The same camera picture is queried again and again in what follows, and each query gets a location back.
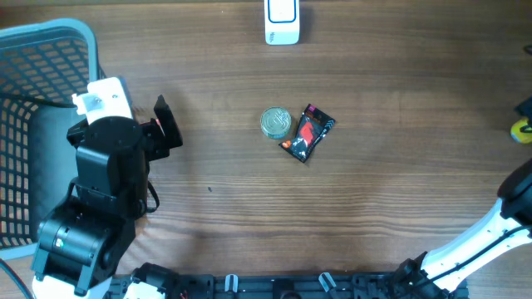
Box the grey plastic mesh basket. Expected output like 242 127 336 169
1 18 105 260

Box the small red carton box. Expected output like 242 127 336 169
140 118 160 125

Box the silver tin can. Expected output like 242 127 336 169
260 106 292 140

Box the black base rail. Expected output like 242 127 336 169
107 272 470 299

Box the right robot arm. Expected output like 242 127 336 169
387 161 531 298

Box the yellow capped bottle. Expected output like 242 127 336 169
510 117 532 145

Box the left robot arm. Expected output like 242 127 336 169
32 96 183 298

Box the black red snack packet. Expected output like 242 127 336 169
279 104 336 163

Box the white barcode scanner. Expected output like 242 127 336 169
264 0 300 46

